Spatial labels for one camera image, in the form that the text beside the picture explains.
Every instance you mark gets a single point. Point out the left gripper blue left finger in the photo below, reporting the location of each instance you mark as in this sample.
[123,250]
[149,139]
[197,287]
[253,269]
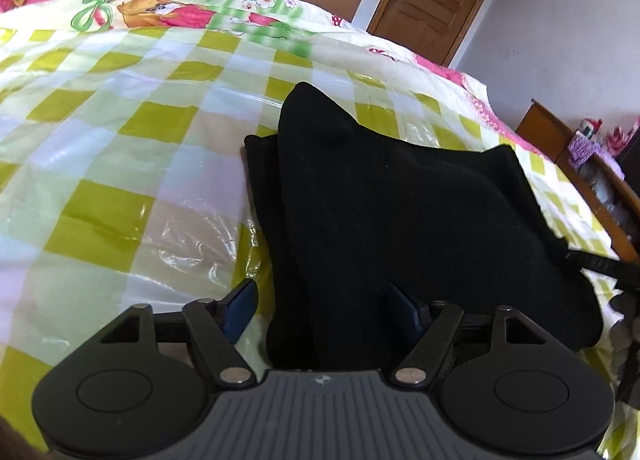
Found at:
[237,309]

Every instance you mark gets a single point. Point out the checkered floral bed quilt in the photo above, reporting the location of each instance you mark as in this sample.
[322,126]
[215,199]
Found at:
[127,216]

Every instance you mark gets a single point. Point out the black knit sweater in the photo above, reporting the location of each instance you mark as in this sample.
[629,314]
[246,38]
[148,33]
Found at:
[347,212]

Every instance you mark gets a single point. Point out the purple item on cabinet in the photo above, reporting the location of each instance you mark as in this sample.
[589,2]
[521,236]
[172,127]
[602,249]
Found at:
[580,149]

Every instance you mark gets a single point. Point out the wooden side cabinet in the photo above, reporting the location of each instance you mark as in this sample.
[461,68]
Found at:
[613,202]

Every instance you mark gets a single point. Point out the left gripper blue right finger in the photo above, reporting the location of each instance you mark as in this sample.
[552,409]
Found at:
[412,315]

